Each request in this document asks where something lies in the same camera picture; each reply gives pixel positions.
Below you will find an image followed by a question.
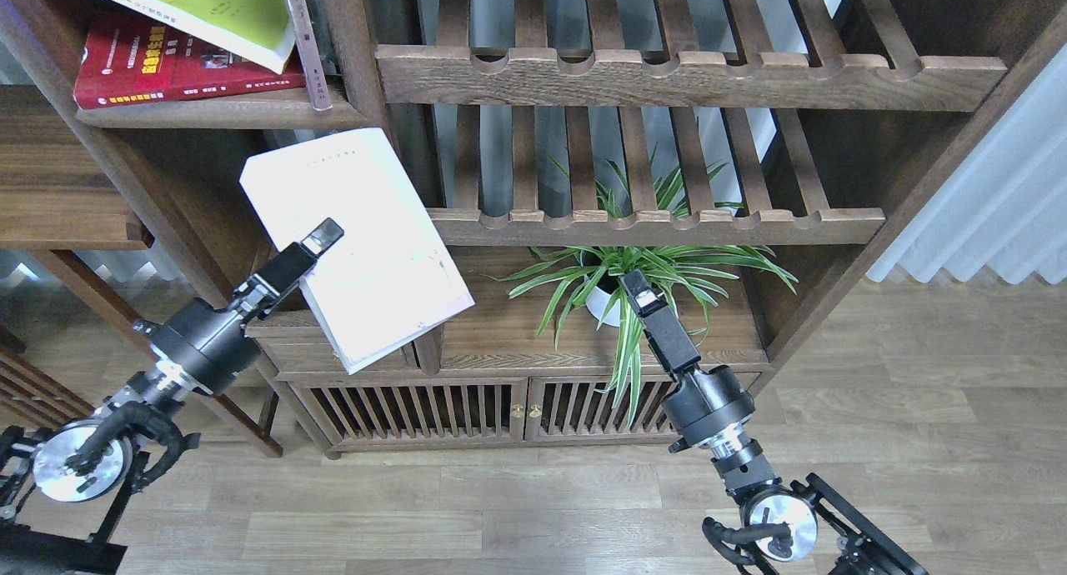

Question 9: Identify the dark wooden slatted bench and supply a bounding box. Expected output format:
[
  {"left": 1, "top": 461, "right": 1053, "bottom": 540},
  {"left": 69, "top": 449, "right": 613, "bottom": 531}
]
[{"left": 1, "top": 328, "right": 94, "bottom": 430}]

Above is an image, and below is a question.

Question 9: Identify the thin upright book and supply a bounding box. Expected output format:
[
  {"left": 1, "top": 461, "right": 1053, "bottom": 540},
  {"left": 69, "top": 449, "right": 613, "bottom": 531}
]
[{"left": 286, "top": 0, "right": 333, "bottom": 112}]

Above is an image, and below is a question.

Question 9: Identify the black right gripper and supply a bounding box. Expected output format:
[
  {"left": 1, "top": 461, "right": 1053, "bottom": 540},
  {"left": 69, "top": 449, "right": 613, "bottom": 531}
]
[{"left": 620, "top": 270, "right": 758, "bottom": 453}]

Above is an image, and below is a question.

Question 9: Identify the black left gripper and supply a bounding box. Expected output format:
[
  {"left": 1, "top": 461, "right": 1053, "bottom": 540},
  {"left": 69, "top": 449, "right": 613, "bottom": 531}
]
[{"left": 133, "top": 218, "right": 344, "bottom": 397}]

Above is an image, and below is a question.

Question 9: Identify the yellow green paperback book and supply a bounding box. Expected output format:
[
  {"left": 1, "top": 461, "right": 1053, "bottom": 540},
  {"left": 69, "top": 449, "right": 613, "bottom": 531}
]
[{"left": 111, "top": 0, "right": 296, "bottom": 74}]

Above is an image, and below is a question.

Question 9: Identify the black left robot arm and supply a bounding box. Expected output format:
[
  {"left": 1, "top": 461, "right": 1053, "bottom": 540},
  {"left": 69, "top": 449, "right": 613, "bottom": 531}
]
[{"left": 1, "top": 218, "right": 344, "bottom": 574}]

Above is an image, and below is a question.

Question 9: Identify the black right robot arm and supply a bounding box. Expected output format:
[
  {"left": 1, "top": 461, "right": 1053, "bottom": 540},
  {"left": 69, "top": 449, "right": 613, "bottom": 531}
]
[{"left": 621, "top": 270, "right": 924, "bottom": 574}]

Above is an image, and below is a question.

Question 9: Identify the dark wooden bookshelf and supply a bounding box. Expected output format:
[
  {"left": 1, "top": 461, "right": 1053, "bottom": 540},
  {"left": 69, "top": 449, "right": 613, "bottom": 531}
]
[{"left": 0, "top": 0, "right": 1067, "bottom": 461}]

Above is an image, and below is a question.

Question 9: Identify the green spider plant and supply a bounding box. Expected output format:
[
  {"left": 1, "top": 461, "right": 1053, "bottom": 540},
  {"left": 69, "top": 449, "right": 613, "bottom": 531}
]
[{"left": 488, "top": 146, "right": 799, "bottom": 426}]

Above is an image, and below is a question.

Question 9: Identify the white plant pot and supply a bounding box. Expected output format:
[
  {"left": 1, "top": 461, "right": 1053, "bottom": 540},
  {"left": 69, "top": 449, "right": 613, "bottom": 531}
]
[{"left": 584, "top": 285, "right": 643, "bottom": 332}]

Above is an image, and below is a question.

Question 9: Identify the red paperback book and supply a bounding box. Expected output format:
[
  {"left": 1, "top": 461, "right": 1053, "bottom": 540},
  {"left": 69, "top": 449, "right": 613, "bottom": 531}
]
[{"left": 73, "top": 12, "right": 306, "bottom": 109}]

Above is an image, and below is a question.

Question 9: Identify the white curtain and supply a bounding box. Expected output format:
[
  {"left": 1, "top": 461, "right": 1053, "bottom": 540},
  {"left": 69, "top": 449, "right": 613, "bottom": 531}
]
[{"left": 866, "top": 50, "right": 1066, "bottom": 285}]

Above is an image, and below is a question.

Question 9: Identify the white lavender paperback book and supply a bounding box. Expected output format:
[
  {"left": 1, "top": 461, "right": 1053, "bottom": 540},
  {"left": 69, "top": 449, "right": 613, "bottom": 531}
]
[{"left": 239, "top": 127, "right": 475, "bottom": 373}]

